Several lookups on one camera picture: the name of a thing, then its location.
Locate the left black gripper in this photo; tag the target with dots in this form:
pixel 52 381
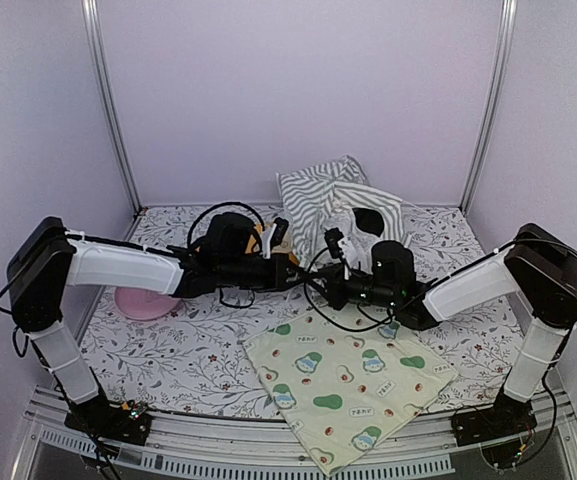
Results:
pixel 280 262

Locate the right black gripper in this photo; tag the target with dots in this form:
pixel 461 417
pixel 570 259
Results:
pixel 332 277

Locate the striped fabric pet tent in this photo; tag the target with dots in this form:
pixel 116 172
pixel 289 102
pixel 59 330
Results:
pixel 330 195

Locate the avocado print cushion mat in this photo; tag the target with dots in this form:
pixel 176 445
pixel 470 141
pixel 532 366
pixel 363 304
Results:
pixel 344 391

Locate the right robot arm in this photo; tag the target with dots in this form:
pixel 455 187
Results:
pixel 534 266

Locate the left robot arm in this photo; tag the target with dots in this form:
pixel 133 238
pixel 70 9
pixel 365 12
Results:
pixel 53 258

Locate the yellow double pet feeder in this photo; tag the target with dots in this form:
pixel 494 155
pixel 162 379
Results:
pixel 285 246

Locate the pink round plate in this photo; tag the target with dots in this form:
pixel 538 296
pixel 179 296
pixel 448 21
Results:
pixel 143 305

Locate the floral table cloth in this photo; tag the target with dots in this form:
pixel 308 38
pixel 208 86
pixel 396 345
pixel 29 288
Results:
pixel 191 359

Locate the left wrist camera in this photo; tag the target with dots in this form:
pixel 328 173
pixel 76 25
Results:
pixel 272 236

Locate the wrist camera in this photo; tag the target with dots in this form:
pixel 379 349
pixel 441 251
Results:
pixel 342 249
pixel 272 236

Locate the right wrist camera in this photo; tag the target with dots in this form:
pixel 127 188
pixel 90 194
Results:
pixel 342 249

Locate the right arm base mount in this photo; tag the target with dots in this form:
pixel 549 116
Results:
pixel 504 430

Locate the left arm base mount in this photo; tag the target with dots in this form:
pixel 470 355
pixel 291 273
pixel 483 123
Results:
pixel 99 418

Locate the left aluminium frame post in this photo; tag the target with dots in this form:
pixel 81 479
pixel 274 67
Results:
pixel 92 24

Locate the aluminium frame post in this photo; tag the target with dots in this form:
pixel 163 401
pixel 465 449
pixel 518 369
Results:
pixel 501 56
pixel 92 24

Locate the right aluminium frame post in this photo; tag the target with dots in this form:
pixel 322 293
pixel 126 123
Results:
pixel 501 56

